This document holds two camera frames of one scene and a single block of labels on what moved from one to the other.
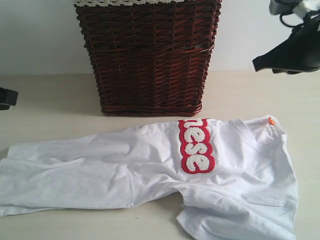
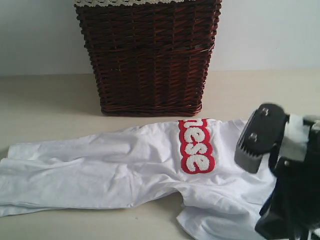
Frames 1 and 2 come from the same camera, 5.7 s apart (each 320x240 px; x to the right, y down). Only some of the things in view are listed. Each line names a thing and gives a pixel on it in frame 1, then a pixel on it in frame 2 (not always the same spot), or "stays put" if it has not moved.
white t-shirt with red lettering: x=233 y=176 stays put
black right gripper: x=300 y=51 to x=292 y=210
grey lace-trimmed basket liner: x=96 y=3 stays put
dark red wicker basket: x=151 y=60 stays put
